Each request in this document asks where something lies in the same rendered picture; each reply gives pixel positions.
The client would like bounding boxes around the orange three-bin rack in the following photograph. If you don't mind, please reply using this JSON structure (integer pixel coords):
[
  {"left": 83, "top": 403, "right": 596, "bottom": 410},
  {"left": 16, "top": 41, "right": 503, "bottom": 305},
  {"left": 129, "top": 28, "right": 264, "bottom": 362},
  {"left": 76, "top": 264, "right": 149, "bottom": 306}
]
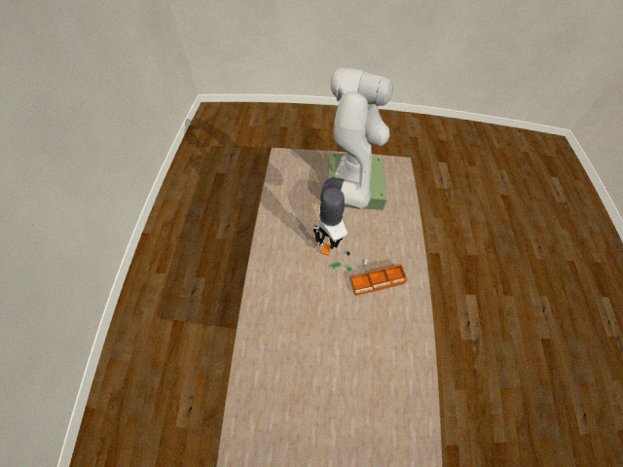
[{"left": 350, "top": 265, "right": 407, "bottom": 296}]

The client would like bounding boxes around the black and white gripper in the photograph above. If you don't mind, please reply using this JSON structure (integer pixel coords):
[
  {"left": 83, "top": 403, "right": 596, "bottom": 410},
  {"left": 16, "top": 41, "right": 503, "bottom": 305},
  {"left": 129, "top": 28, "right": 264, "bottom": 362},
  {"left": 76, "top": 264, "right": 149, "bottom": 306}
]
[{"left": 313, "top": 226, "right": 342, "bottom": 254}]

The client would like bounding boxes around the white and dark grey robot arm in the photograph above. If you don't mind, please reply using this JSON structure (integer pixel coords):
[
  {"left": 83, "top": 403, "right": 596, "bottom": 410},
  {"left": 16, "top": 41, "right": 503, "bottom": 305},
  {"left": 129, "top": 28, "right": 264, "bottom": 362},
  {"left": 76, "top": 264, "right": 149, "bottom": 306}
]
[{"left": 319, "top": 67, "right": 393, "bottom": 241}]

